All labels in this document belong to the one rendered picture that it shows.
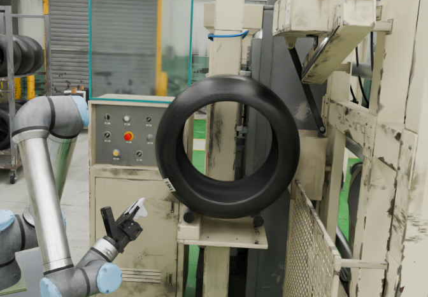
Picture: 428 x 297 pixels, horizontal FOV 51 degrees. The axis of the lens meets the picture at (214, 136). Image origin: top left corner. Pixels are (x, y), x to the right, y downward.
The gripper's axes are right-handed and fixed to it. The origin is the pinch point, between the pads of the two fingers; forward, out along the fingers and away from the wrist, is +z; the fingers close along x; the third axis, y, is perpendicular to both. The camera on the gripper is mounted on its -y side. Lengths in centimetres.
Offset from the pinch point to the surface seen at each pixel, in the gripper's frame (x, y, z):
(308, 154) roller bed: 15, 43, 66
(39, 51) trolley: -406, -96, 190
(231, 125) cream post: -7, 13, 59
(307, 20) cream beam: 66, -17, 56
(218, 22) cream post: 4, -26, 82
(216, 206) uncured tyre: 10.2, 22.8, 16.4
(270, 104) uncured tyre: 34, 4, 50
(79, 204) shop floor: -290, 48, 58
